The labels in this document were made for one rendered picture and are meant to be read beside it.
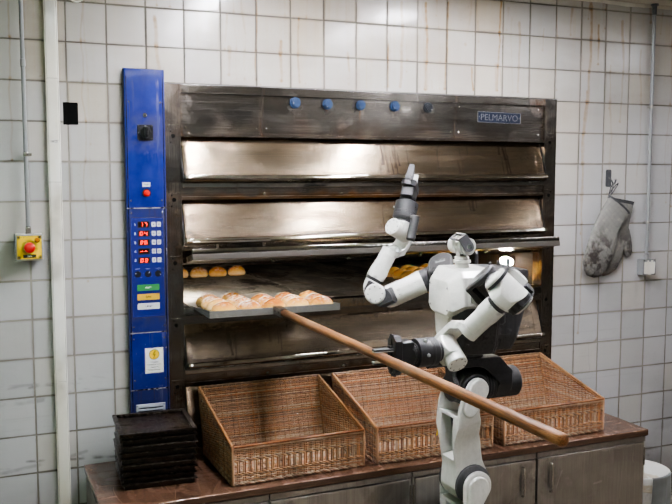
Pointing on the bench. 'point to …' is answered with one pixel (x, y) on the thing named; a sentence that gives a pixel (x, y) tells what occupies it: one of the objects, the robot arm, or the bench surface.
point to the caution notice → (154, 363)
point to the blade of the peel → (265, 310)
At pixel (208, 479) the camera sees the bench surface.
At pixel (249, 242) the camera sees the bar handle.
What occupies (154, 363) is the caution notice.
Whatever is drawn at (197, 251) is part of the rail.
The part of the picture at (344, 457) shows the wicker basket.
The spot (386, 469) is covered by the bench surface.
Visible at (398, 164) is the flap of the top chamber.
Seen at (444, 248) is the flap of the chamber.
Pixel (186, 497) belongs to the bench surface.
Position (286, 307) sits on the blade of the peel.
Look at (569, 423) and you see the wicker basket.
